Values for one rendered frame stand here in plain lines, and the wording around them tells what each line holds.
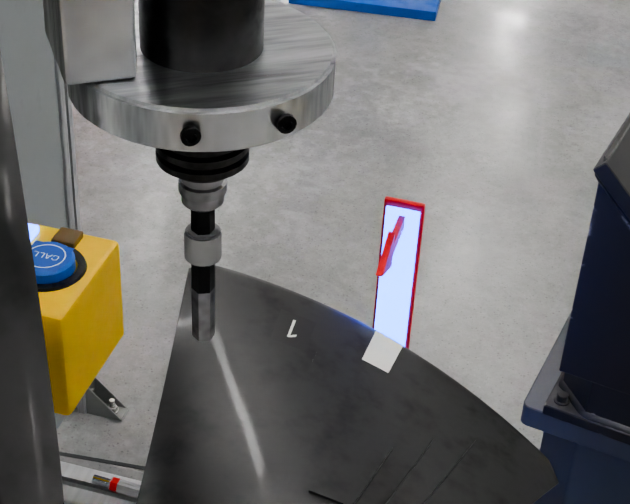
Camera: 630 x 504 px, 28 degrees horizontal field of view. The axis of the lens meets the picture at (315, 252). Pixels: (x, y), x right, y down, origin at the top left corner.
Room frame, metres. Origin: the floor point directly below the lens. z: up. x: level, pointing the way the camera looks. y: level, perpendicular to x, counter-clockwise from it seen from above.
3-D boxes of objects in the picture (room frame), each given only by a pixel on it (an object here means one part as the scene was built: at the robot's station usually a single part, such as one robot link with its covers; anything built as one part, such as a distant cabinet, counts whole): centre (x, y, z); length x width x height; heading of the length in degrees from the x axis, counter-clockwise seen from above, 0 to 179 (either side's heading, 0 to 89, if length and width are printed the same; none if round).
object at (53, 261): (0.70, 0.19, 1.08); 0.04 x 0.04 x 0.02
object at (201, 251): (0.29, 0.03, 1.38); 0.01 x 0.01 x 0.05
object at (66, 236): (0.74, 0.18, 1.08); 0.02 x 0.02 x 0.01; 76
